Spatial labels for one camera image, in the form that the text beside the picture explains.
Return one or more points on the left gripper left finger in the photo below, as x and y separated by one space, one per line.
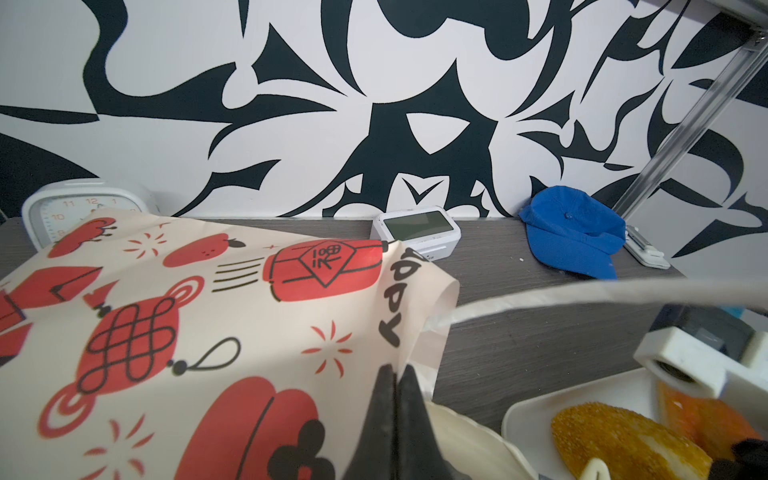
375 454

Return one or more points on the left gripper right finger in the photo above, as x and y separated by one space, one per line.
417 452

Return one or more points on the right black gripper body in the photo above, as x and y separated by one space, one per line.
750 462

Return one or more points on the orange fake croissant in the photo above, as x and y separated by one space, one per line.
710 424

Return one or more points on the sesame oval fake bread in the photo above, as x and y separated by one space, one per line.
631 445

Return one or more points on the red white paper bag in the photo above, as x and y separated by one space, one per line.
148 348

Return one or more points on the white plastic tray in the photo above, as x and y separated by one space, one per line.
635 390

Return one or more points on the white digital clock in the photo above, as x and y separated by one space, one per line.
430 231

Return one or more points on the blue baseball cap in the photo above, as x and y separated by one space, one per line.
569 230

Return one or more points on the small white round clock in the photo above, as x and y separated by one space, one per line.
54 209

